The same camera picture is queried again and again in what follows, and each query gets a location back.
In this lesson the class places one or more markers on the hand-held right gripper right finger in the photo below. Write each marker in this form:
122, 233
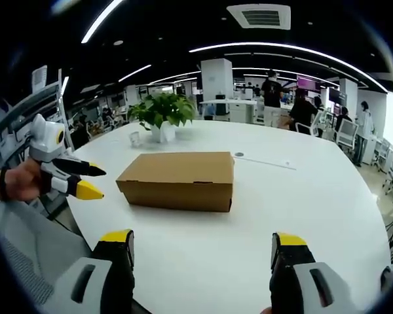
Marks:
298, 278

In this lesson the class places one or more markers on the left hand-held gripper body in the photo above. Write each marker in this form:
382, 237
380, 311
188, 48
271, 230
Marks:
47, 139

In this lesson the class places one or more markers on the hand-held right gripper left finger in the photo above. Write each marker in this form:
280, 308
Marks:
108, 274

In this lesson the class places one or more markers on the brown cardboard shoe box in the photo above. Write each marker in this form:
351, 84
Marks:
180, 180

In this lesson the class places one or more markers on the person's right hand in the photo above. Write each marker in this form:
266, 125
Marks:
267, 310

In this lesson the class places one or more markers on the person's left hand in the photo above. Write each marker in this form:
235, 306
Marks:
23, 183

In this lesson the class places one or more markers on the white metal shelf rack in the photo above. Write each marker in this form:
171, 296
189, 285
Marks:
29, 108

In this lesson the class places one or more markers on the black wristband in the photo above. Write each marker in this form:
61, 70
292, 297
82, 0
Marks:
2, 184

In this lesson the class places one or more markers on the small clear cup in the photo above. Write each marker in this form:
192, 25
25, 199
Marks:
134, 138

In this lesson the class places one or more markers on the green potted plant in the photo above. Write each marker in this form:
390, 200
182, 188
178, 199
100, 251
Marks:
163, 114

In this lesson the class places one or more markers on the white counter desk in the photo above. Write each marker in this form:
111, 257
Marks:
231, 108

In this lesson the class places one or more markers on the ceiling air vent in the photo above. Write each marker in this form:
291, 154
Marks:
259, 15

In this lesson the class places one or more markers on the purple wall screen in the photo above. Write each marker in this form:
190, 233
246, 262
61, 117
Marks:
308, 83

